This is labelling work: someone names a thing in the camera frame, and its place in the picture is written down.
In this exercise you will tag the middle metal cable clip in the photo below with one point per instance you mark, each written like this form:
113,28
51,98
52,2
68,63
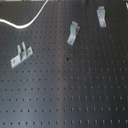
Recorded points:
74,29

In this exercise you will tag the metal cable clip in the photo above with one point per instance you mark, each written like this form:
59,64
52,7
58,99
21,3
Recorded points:
23,54
74,29
101,16

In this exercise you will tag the left metal cable clip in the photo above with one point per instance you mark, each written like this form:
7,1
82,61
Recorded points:
23,54

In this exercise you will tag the right metal cable clip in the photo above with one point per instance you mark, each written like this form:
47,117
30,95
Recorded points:
101,16

